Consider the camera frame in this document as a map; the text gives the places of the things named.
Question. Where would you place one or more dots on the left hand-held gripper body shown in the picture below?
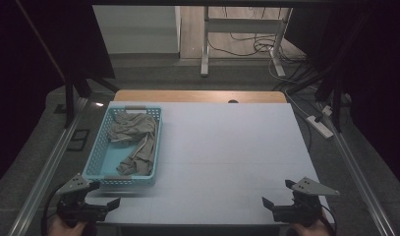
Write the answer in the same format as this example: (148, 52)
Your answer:
(74, 206)

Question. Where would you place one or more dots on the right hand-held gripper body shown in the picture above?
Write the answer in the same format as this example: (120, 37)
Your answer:
(302, 209)

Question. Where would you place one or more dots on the light blue perforated plastic basket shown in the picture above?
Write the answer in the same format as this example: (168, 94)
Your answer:
(105, 157)

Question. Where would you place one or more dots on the grey garment with white piping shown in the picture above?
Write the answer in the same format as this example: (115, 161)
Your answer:
(135, 131)

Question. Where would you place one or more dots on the person's right hand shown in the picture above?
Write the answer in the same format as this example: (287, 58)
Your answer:
(310, 230)

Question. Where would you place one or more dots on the person's left hand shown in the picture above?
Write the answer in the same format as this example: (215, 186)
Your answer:
(63, 229)

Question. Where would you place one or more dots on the white power strip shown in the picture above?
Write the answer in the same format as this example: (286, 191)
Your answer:
(319, 126)

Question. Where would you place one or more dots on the white table cover board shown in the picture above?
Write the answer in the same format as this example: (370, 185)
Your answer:
(220, 157)

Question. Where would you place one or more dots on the white plug adapter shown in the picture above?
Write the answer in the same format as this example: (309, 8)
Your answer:
(327, 110)

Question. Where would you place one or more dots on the small black floor socket cover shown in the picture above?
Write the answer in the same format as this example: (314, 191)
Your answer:
(60, 108)

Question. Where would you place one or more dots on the white cabinet panel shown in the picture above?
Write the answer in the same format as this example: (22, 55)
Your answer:
(135, 29)

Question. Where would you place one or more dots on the aluminium frame rail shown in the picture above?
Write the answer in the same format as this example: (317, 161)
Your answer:
(358, 173)
(50, 167)

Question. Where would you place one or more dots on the white metal desk frame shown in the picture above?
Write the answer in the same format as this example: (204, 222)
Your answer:
(205, 42)

